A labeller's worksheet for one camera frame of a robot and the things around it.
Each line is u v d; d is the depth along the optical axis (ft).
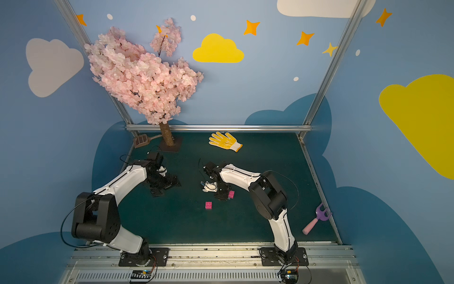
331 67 2.87
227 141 3.89
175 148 3.77
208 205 2.90
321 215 2.82
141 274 2.40
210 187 2.71
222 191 2.67
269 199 1.69
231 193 2.81
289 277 2.40
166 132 3.46
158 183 2.47
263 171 1.79
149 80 2.31
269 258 2.43
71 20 2.36
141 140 3.78
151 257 2.39
